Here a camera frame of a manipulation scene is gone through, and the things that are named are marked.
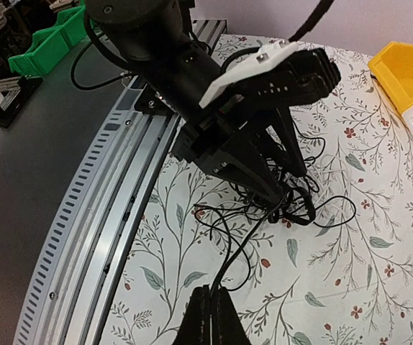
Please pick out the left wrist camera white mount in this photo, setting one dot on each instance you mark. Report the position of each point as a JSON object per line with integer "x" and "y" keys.
{"x": 264, "y": 60}

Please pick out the floral table cloth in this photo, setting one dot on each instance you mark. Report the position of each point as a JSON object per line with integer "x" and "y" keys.
{"x": 347, "y": 278}

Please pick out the green plastic bin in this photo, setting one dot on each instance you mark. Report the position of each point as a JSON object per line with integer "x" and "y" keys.
{"x": 49, "y": 46}

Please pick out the aluminium front rail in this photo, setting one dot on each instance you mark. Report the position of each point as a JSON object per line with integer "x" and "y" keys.
{"x": 126, "y": 246}

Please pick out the right yellow plastic bin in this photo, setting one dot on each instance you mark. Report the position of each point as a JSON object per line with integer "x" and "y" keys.
{"x": 393, "y": 68}

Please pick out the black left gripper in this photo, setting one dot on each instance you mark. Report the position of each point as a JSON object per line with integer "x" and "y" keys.
{"x": 250, "y": 125}

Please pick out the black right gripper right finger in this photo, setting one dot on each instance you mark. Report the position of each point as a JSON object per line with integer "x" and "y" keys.
{"x": 226, "y": 325}

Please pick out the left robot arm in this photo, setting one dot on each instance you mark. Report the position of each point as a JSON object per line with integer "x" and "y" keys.
{"x": 152, "y": 42}

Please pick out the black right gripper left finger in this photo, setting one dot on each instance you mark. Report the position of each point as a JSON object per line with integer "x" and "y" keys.
{"x": 195, "y": 326}

